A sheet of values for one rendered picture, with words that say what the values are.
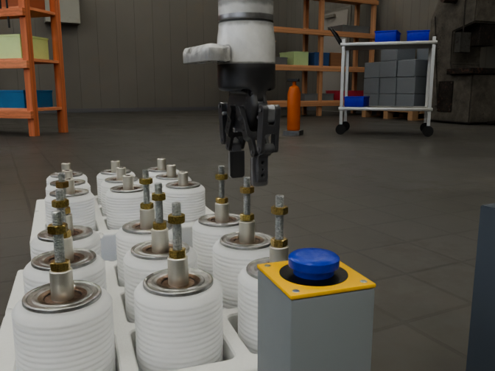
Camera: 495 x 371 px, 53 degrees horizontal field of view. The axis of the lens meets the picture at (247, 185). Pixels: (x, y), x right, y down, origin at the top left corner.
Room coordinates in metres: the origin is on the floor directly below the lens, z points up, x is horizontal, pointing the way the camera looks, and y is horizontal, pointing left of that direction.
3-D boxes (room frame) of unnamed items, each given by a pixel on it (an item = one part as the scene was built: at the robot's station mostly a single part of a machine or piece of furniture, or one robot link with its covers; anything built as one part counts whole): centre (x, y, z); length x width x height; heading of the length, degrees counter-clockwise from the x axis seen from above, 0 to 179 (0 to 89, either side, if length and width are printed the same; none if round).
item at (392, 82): (8.46, -2.63, 0.59); 1.20 x 0.80 x 1.19; 27
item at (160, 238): (0.62, 0.11, 0.26); 0.02 x 0.02 x 0.03
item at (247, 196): (0.66, 0.00, 0.30); 0.01 x 0.01 x 0.08
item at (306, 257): (0.37, -0.05, 0.32); 0.04 x 0.04 x 0.02
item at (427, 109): (5.39, -1.43, 0.55); 1.11 x 0.65 x 1.09; 79
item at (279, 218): (0.55, -0.04, 0.30); 0.01 x 0.01 x 0.08
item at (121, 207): (1.03, 0.25, 0.16); 0.10 x 0.10 x 0.18
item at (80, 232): (0.70, 0.26, 0.25); 0.08 x 0.08 x 0.01
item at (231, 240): (0.66, 0.00, 0.25); 0.08 x 0.08 x 0.01
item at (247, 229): (0.66, 0.00, 0.26); 0.02 x 0.02 x 0.03
